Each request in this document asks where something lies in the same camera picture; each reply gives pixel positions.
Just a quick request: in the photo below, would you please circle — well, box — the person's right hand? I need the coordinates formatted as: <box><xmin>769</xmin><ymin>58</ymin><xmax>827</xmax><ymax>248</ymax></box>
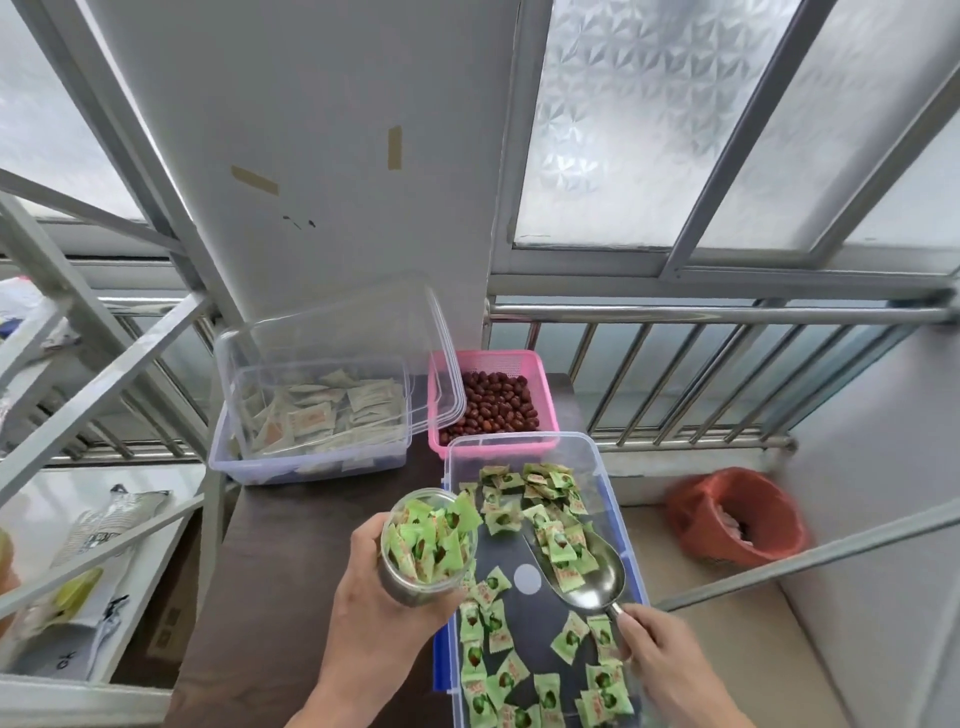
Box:
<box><xmin>615</xmin><ymin>604</ymin><xmax>733</xmax><ymax>723</ymax></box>

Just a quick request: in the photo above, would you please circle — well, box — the person's left hand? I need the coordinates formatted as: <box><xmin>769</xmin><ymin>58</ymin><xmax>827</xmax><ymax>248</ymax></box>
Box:
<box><xmin>321</xmin><ymin>516</ymin><xmax>468</xmax><ymax>715</ymax></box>

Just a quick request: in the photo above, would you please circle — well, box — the round metal cup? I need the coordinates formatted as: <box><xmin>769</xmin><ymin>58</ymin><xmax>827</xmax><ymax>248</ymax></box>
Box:
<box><xmin>377</xmin><ymin>487</ymin><xmax>481</xmax><ymax>607</ymax></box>

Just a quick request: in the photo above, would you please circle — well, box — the metal scoop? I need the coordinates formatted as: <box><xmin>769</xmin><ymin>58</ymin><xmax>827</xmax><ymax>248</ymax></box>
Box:
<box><xmin>522</xmin><ymin>521</ymin><xmax>628</xmax><ymax>619</ymax></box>

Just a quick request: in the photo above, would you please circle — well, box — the person's left forearm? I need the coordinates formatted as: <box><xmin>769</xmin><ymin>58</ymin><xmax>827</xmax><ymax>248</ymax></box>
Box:
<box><xmin>283</xmin><ymin>678</ymin><xmax>380</xmax><ymax>728</ymax></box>

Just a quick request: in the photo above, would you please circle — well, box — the person's right forearm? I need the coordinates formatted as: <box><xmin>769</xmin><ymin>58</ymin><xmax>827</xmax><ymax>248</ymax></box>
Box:
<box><xmin>666</xmin><ymin>693</ymin><xmax>755</xmax><ymax>728</ymax></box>

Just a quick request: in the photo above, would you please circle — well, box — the pile of loose green candies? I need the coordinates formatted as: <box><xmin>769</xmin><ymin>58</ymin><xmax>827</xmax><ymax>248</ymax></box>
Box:
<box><xmin>457</xmin><ymin>463</ymin><xmax>636</xmax><ymax>728</ymax></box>

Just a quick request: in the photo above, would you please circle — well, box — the green candies filling cup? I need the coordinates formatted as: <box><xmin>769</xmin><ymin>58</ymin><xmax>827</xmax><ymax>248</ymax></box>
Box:
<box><xmin>384</xmin><ymin>493</ymin><xmax>483</xmax><ymax>585</ymax></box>

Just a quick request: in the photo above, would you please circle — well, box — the green candies heaped on scoop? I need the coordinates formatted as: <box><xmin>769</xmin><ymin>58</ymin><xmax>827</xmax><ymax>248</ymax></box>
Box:
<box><xmin>535</xmin><ymin>521</ymin><xmax>601</xmax><ymax>594</ymax></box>

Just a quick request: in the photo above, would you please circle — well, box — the red-lined waste bin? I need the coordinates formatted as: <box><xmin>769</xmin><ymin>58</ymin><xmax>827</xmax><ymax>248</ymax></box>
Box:
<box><xmin>666</xmin><ymin>468</ymin><xmax>810</xmax><ymax>568</ymax></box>

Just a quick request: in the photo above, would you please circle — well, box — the blue-rimmed clear plastic bin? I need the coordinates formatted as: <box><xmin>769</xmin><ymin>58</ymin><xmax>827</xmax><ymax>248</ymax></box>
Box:
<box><xmin>433</xmin><ymin>432</ymin><xmax>654</xmax><ymax>728</ymax></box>

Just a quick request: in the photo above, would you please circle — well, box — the clear plastic storage bin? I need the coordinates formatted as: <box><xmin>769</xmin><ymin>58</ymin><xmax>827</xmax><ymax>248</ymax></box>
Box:
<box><xmin>208</xmin><ymin>358</ymin><xmax>412</xmax><ymax>486</ymax></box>

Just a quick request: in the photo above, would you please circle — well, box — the grey metal bar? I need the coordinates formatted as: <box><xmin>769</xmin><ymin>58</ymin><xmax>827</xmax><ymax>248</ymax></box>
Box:
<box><xmin>654</xmin><ymin>498</ymin><xmax>960</xmax><ymax>613</ymax></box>

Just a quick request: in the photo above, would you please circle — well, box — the pile of red dates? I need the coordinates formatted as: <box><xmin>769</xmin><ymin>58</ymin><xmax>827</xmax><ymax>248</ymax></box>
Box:
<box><xmin>438</xmin><ymin>370</ymin><xmax>543</xmax><ymax>449</ymax></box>

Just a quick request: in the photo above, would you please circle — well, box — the pile of white packets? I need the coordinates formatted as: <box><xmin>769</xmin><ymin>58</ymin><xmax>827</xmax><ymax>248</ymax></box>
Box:
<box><xmin>238</xmin><ymin>369</ymin><xmax>406</xmax><ymax>475</ymax></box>

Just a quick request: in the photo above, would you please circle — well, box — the pink plastic basket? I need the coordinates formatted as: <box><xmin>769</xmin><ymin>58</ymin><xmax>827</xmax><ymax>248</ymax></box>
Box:
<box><xmin>427</xmin><ymin>349</ymin><xmax>561</xmax><ymax>460</ymax></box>

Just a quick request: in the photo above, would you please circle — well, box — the brown cardboard box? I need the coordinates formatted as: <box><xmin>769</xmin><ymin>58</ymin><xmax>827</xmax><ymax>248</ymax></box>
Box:
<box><xmin>112</xmin><ymin>517</ymin><xmax>210</xmax><ymax>688</ymax></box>

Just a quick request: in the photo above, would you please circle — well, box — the clear plastic lid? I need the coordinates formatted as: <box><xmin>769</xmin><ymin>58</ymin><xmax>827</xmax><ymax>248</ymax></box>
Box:
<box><xmin>214</xmin><ymin>271</ymin><xmax>468</xmax><ymax>441</ymax></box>

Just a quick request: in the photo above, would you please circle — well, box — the long steel railing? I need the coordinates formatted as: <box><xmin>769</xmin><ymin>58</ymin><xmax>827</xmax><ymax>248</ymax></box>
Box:
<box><xmin>483</xmin><ymin>294</ymin><xmax>960</xmax><ymax>453</ymax></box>

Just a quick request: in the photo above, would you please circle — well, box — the silver plastic bag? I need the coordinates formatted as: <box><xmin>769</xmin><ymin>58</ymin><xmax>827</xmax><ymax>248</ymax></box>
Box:
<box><xmin>51</xmin><ymin>485</ymin><xmax>174</xmax><ymax>571</ymax></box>

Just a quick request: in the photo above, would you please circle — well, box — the yellow packet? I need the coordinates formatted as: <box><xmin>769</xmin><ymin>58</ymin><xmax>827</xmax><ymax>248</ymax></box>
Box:
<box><xmin>30</xmin><ymin>567</ymin><xmax>105</xmax><ymax>625</ymax></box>

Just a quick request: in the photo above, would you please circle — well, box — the white paper bag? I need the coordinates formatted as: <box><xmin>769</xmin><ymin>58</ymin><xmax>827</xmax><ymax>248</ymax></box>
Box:
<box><xmin>13</xmin><ymin>600</ymin><xmax>130</xmax><ymax>681</ymax></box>

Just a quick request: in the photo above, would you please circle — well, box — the grey metal rack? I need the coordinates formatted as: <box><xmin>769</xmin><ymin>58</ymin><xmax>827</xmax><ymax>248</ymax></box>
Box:
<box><xmin>0</xmin><ymin>168</ymin><xmax>230</xmax><ymax>728</ymax></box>

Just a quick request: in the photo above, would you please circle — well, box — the short steel railing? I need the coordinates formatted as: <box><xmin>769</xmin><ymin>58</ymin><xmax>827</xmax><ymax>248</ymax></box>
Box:
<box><xmin>0</xmin><ymin>294</ymin><xmax>220</xmax><ymax>468</ymax></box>

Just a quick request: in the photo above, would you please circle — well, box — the white plastic bag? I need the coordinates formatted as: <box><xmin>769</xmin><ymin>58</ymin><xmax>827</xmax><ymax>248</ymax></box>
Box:
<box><xmin>0</xmin><ymin>276</ymin><xmax>81</xmax><ymax>354</ymax></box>

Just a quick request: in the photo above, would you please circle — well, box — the wide frosted sliding window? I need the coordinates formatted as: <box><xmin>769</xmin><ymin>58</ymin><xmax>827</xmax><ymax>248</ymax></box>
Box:
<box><xmin>487</xmin><ymin>0</ymin><xmax>960</xmax><ymax>303</ymax></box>

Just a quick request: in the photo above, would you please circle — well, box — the narrow frosted window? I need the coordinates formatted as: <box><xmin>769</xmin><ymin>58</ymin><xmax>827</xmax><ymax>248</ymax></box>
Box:
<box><xmin>0</xmin><ymin>0</ymin><xmax>215</xmax><ymax>265</ymax></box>

